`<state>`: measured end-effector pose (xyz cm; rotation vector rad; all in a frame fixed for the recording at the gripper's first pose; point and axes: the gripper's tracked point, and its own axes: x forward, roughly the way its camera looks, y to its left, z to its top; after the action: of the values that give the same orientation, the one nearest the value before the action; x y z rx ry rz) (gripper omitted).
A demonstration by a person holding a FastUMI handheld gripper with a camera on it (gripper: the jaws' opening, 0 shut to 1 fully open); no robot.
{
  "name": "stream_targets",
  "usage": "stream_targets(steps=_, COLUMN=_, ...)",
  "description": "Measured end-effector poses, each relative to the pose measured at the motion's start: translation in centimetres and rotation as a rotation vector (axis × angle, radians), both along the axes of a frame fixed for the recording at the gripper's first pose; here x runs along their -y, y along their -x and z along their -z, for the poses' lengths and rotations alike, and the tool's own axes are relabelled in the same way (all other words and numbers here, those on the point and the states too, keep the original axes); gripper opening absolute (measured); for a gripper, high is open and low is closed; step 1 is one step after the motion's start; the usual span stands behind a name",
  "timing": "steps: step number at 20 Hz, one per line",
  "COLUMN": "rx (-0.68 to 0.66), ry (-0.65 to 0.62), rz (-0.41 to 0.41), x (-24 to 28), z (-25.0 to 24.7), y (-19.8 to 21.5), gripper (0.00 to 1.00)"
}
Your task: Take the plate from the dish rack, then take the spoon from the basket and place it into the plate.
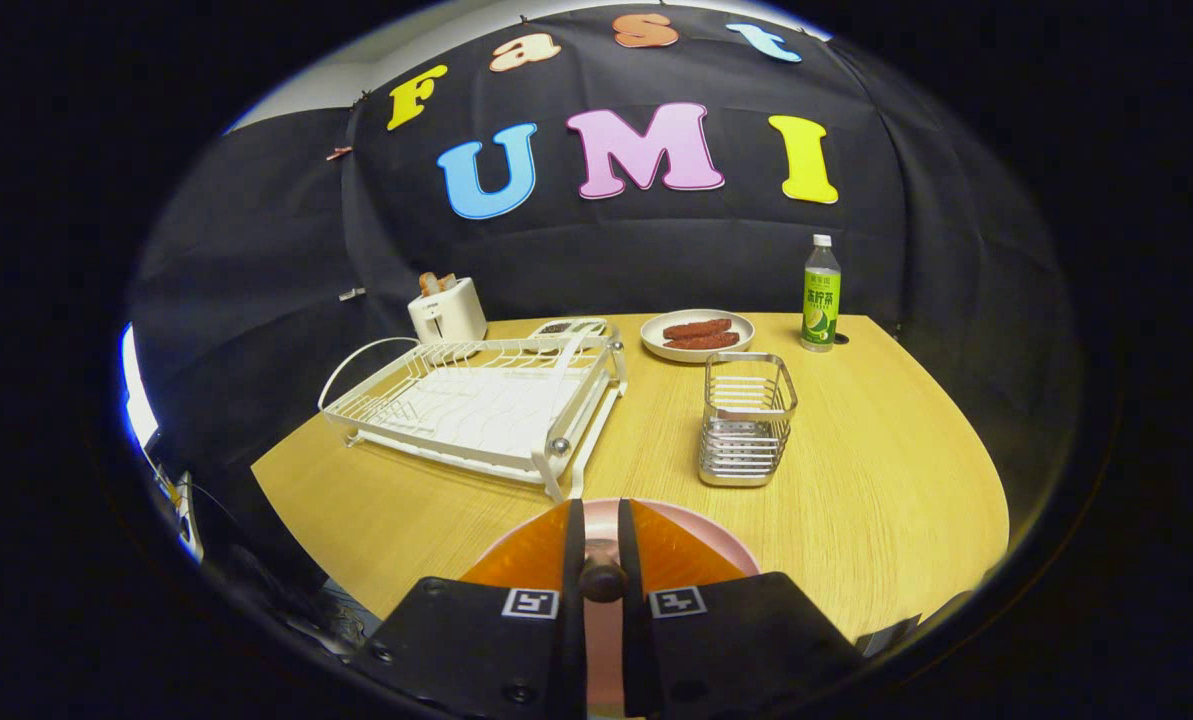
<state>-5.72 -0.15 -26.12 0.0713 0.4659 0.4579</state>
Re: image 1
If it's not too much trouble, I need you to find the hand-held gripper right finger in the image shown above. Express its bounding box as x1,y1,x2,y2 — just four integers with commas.
616,498,867,719

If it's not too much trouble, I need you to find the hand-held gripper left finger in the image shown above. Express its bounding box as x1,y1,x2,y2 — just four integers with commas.
356,498,589,720

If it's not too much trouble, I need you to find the pink plate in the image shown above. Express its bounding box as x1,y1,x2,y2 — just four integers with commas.
476,497,762,720

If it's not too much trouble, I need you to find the metal spoon with dark handle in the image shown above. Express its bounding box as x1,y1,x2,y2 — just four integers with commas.
580,538,628,604

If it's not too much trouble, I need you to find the silver wire basket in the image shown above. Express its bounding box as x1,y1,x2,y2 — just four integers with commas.
698,351,799,488

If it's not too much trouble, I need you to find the white wire dish rack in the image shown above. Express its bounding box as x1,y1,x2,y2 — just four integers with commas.
318,333,629,502

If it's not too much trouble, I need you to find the white plate with sausages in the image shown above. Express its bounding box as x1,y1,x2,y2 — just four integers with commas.
641,309,756,363

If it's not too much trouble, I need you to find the small white tray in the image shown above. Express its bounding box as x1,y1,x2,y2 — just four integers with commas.
531,317,609,340

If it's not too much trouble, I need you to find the white toaster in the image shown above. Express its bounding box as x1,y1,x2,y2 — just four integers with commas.
407,277,488,344

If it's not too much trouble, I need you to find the green label drink bottle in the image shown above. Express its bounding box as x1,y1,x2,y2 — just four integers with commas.
800,234,843,353

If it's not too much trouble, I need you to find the black backdrop cloth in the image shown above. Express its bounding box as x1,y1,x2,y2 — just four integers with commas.
126,5,1077,521

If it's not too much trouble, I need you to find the computer monitor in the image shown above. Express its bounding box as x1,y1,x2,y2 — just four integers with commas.
119,322,163,453

